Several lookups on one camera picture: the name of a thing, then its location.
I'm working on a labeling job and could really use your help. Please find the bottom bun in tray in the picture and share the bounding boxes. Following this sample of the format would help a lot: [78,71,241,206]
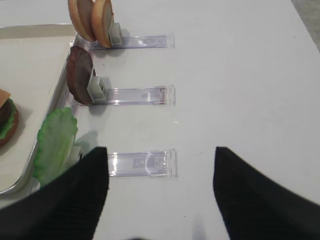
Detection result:
[0,111,19,147]

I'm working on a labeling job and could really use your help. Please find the clear patty holder track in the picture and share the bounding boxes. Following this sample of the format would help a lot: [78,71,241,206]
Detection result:
[103,85,176,105]

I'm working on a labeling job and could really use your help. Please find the bun slice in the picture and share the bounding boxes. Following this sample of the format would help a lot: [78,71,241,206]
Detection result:
[67,0,96,42]
[91,0,114,48]

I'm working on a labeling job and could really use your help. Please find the white pusher block lettuce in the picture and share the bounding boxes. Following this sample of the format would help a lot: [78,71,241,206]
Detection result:
[68,141,89,164]

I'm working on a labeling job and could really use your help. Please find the green lettuce leaf in tray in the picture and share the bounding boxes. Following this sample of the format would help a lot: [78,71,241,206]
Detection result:
[0,104,18,140]

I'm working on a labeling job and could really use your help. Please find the top bun slice right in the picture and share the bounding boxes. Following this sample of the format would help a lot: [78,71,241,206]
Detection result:
[91,0,114,48]

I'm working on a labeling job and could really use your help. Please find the orange cheese slice front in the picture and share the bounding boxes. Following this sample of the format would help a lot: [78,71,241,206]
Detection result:
[0,89,11,108]

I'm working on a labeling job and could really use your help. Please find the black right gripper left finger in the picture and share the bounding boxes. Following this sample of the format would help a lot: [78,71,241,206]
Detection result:
[0,147,109,240]

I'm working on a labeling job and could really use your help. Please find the clear right bun holder track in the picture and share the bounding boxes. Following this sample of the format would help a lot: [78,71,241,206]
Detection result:
[88,33,175,51]

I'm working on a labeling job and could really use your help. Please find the brown meat patty in tray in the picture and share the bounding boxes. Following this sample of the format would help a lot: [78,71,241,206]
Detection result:
[0,98,16,128]

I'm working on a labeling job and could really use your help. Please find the brown meat patty upright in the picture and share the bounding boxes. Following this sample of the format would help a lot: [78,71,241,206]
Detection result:
[66,45,96,106]

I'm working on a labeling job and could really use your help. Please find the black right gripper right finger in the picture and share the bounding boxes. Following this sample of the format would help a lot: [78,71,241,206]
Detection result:
[212,147,320,240]

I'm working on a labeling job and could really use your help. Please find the silver metal tray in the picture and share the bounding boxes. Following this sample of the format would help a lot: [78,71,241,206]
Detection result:
[0,24,76,195]

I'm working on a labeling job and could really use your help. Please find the white pusher block right bun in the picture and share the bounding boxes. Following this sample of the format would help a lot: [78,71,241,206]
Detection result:
[108,22,123,46]

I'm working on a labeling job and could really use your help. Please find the white pusher block patty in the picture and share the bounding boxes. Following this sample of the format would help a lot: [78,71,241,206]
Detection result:
[87,76,110,104]

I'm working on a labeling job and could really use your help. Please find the top bun slice left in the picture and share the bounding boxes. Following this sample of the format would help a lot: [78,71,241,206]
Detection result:
[67,0,96,42]

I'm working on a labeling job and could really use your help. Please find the clear lettuce holder track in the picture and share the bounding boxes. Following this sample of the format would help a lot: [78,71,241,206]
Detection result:
[108,149,178,177]

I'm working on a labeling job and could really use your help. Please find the green lettuce leaf upright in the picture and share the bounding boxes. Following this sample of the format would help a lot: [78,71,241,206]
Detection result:
[33,107,78,188]

